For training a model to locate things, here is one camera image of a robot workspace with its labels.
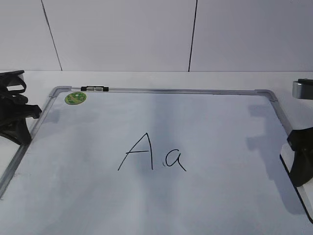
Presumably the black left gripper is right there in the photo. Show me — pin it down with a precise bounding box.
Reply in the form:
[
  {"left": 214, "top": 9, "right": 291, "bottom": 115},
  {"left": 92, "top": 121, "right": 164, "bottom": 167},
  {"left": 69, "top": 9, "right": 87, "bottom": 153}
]
[{"left": 0, "top": 70, "right": 42, "bottom": 144}]

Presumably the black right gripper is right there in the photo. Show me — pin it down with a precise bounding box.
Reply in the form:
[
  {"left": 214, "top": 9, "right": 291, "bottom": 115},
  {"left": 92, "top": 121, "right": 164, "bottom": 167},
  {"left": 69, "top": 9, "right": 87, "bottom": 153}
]
[{"left": 287, "top": 127, "right": 313, "bottom": 187}]

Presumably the white whiteboard eraser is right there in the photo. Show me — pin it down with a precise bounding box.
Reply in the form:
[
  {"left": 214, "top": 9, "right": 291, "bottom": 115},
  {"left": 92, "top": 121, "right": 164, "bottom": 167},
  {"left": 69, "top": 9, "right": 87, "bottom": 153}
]
[{"left": 280, "top": 144, "right": 313, "bottom": 222}]

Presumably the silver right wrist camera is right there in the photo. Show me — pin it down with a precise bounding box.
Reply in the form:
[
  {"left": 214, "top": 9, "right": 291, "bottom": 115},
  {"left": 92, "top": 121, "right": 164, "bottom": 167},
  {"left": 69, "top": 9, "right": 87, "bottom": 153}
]
[{"left": 292, "top": 79, "right": 313, "bottom": 100}]

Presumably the white whiteboard with grey frame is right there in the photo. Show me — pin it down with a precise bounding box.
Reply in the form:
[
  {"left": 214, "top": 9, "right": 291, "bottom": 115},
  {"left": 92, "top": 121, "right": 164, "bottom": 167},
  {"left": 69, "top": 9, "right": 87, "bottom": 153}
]
[{"left": 0, "top": 87, "right": 313, "bottom": 235}]

